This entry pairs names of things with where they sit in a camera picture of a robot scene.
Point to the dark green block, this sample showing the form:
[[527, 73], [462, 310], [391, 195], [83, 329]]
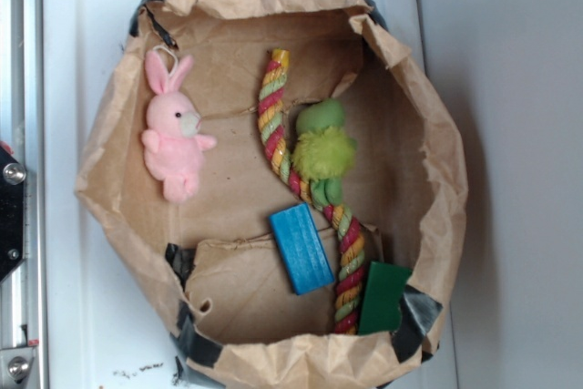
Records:
[[381, 300]]

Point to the black mounting bracket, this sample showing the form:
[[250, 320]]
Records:
[[12, 212]]

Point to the brown paper bag bin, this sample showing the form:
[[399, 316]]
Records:
[[210, 266]]

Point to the aluminium frame rail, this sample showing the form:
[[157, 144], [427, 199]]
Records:
[[23, 293]]

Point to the silver corner bracket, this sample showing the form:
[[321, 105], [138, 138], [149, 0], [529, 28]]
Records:
[[19, 368]]

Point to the pink plush bunny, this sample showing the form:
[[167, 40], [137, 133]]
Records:
[[173, 144]]

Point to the green fuzzy plush toy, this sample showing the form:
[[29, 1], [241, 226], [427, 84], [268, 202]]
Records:
[[324, 152]]

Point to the multicolour twisted rope toy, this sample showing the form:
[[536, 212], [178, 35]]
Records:
[[351, 275]]

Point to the white plastic tray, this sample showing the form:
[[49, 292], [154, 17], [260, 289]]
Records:
[[102, 332]]

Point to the blue wooden block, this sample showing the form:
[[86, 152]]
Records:
[[301, 249]]

